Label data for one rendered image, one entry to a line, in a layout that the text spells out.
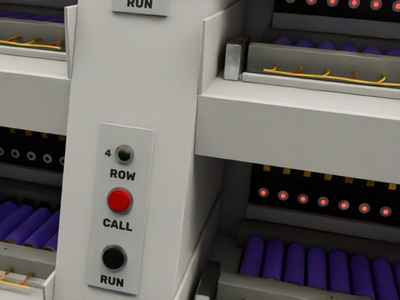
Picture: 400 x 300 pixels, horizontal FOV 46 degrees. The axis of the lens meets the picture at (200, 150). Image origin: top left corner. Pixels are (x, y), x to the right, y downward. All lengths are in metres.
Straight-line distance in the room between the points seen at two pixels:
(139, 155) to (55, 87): 0.08
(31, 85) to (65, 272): 0.14
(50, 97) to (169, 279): 0.16
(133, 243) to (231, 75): 0.15
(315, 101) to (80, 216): 0.19
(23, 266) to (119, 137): 0.17
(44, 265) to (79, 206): 0.10
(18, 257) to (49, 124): 0.14
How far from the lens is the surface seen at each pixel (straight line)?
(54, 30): 0.44
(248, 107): 0.32
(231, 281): 0.42
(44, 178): 0.58
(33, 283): 0.46
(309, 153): 0.33
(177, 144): 0.33
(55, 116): 0.37
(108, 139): 0.34
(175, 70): 0.33
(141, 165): 0.34
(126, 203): 0.34
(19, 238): 0.50
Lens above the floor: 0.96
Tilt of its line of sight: 7 degrees down
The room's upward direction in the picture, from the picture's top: 7 degrees clockwise
